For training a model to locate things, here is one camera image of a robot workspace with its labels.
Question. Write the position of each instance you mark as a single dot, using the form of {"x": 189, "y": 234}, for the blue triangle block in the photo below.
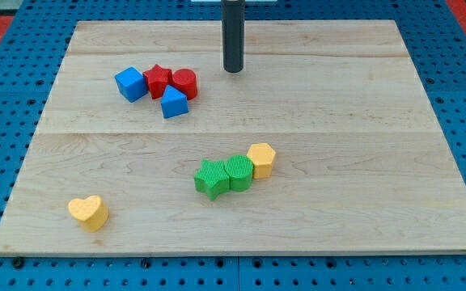
{"x": 173, "y": 102}

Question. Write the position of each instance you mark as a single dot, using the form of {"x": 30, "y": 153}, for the blue cube block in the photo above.
{"x": 131, "y": 84}

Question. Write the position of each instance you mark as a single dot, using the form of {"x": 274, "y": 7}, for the green cylinder block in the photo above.
{"x": 239, "y": 168}

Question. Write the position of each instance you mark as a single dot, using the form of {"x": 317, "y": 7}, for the yellow hexagon block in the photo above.
{"x": 262, "y": 156}

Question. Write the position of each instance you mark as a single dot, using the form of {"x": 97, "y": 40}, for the green star block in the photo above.
{"x": 212, "y": 179}

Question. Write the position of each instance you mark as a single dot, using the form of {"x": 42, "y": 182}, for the red cylinder block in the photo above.
{"x": 185, "y": 80}

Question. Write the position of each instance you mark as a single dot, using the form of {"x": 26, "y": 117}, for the wooden board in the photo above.
{"x": 361, "y": 168}

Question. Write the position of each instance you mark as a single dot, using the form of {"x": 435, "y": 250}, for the red star block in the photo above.
{"x": 157, "y": 79}

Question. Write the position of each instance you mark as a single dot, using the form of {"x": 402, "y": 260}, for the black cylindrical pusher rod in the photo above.
{"x": 233, "y": 35}

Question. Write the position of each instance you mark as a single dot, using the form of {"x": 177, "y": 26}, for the yellow heart block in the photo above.
{"x": 90, "y": 213}

